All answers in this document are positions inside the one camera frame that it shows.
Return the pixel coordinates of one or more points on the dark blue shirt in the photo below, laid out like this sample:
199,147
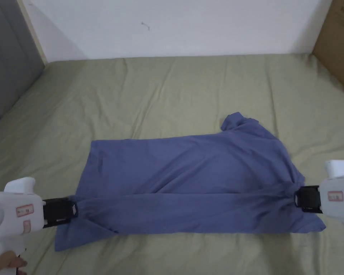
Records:
195,172

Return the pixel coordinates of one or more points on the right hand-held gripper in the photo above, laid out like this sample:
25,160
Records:
338,197

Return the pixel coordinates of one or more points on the person's left hand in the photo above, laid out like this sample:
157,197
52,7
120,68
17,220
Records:
5,263

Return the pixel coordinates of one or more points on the grey padded headboard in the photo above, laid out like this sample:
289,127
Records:
8,57

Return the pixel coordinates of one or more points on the brown cardboard carton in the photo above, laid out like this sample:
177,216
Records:
338,48

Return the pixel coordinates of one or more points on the bed with pale green sheet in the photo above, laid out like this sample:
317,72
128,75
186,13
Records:
166,91

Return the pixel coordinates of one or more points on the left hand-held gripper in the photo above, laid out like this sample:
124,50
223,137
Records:
8,209

